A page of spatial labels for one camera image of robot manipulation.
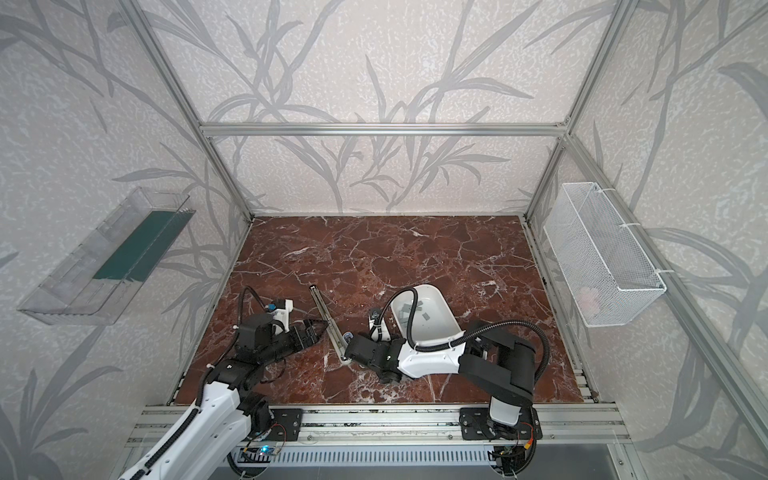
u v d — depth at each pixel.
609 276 0.61
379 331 0.75
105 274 0.64
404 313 0.94
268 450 0.70
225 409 0.54
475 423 0.75
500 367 0.44
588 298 0.73
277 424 0.73
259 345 0.63
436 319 0.93
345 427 0.75
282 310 0.76
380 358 0.65
